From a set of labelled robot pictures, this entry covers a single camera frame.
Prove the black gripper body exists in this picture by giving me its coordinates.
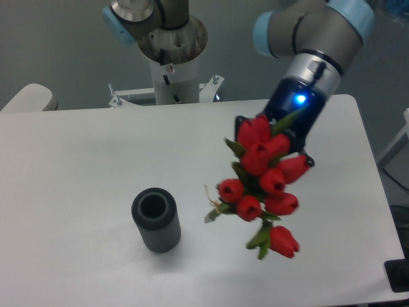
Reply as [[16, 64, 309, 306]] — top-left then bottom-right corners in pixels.
[[235, 77, 328, 163]]

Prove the red tulip bouquet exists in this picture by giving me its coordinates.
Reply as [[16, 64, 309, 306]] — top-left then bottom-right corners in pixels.
[[204, 109, 314, 260]]

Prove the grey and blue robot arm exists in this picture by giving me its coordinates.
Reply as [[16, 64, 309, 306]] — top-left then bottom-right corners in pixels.
[[102, 1, 374, 153]]

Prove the dark grey ribbed vase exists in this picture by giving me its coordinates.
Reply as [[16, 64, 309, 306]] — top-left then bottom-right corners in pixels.
[[131, 187, 181, 253]]

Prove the white furniture at right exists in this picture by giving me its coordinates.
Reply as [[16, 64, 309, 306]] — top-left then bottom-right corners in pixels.
[[376, 109, 408, 193]]

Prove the black device at table edge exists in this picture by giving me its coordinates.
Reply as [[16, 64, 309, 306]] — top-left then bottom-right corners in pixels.
[[384, 259, 408, 293]]

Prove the beige chair back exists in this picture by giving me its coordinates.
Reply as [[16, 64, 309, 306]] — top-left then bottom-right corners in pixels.
[[1, 83, 58, 114]]

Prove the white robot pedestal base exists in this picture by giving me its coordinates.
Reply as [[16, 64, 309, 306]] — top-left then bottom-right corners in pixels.
[[107, 47, 225, 109]]

